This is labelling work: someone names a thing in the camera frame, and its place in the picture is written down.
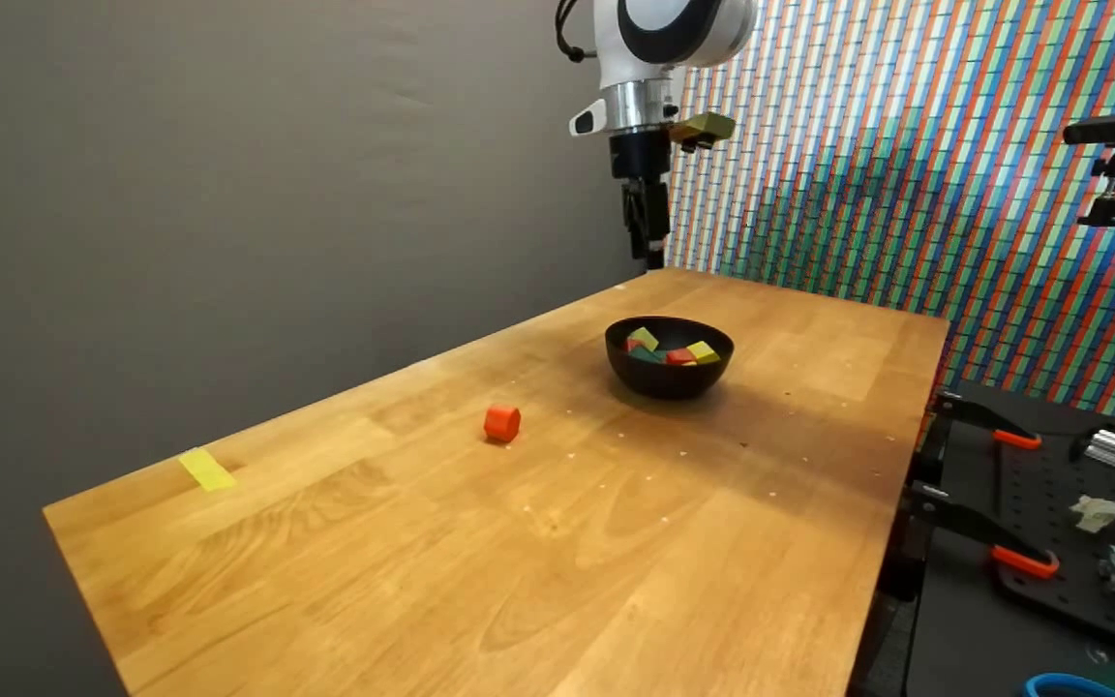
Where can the yellow tape strip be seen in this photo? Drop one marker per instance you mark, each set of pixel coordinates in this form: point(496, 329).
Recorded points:
point(205, 471)

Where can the wrist mounted stereo camera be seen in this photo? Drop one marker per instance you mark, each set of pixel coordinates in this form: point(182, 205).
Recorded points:
point(701, 125)

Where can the grey collapsible backdrop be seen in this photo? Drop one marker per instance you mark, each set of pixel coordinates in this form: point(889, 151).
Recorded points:
point(262, 196)

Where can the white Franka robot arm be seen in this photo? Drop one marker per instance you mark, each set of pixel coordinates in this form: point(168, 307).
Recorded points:
point(675, 21)

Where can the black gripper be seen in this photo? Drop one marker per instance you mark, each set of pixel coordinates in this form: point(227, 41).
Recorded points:
point(640, 155)

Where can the black bowl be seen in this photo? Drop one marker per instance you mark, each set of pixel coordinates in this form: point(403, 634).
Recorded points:
point(667, 382)

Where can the yellow wooden cube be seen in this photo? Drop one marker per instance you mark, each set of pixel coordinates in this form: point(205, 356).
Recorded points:
point(701, 350)

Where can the multicoloured patterned cloth backdrop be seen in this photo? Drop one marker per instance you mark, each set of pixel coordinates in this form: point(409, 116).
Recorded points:
point(1009, 257)

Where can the small white crumpled object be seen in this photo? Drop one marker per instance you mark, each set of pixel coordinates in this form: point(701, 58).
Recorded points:
point(1096, 512)

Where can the red wooden block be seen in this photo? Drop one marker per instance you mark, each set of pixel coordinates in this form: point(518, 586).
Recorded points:
point(680, 363)
point(501, 422)

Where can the yellow-green pentagonal wooden block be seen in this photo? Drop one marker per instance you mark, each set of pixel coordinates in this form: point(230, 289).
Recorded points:
point(644, 342)

